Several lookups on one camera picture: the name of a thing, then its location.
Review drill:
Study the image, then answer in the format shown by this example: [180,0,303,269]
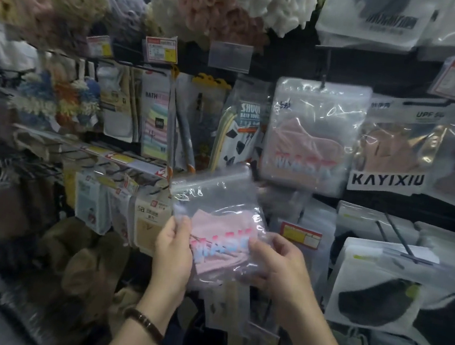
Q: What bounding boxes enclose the dark beaded bracelet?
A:
[120,306,169,345]

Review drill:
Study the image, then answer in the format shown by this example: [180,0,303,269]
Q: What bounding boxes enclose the clear packet pink mask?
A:
[257,75,374,200]
[158,154,285,296]

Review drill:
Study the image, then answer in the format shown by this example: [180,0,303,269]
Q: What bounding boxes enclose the beige cap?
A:
[37,214,98,283]

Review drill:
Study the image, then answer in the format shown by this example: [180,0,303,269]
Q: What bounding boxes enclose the row of clear long packets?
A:
[159,68,234,178]

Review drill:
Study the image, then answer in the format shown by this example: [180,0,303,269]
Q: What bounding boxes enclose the person's left hand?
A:
[136,210,199,331]

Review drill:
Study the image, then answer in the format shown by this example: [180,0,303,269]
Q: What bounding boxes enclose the row of pale hanging garments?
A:
[0,14,44,73]

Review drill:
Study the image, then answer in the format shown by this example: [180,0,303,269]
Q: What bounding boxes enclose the white bath sponge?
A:
[143,0,183,41]

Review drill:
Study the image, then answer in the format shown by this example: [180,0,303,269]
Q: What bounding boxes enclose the multicoloured bath sponge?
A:
[8,65,106,134]

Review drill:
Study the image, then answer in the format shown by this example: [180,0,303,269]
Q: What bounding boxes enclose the black white towel packet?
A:
[209,88,265,179]

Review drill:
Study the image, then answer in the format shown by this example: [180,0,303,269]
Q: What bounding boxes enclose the pastel striped towel packet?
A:
[132,70,180,163]

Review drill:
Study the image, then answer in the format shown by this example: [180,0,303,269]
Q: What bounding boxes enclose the person's right hand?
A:
[239,229,334,330]

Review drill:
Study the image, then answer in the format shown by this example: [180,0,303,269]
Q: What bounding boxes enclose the red yellow price tag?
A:
[278,221,324,251]

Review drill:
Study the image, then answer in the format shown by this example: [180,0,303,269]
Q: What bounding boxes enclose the row of translucent mask packets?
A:
[260,188,341,315]

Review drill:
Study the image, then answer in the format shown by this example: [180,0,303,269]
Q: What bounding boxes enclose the mauve bath sponge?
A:
[11,0,92,56]

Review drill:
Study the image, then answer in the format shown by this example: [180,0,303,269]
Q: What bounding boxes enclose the row of cream mask packets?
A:
[193,276,258,339]

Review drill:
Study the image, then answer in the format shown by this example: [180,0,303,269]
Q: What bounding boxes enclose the grey packet pink mask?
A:
[346,91,448,201]

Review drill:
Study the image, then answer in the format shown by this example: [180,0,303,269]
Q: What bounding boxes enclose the clear tag holder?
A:
[207,40,255,74]
[382,246,438,269]

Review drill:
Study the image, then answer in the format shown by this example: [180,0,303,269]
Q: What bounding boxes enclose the cream cap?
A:
[58,225,134,311]

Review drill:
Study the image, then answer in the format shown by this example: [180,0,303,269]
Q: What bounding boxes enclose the white packet grey mask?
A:
[312,0,439,60]

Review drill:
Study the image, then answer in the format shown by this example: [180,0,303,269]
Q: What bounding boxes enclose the white fluffy item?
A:
[224,0,319,42]

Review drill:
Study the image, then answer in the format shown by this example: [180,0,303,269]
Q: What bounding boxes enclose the white bath mitt packet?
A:
[88,61,148,143]

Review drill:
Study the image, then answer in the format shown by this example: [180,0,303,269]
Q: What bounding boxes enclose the grey bath sponge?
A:
[101,0,150,43]

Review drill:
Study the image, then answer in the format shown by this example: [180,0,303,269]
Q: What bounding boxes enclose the row of small white packets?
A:
[65,168,177,259]

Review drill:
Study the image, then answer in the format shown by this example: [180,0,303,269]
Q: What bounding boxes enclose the black mask packet green sticker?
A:
[322,235,442,339]

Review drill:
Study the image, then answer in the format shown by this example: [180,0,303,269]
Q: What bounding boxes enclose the row of brown hanging items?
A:
[0,163,63,249]

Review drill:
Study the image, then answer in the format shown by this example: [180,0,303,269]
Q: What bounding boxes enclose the pink bath sponge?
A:
[162,0,274,56]

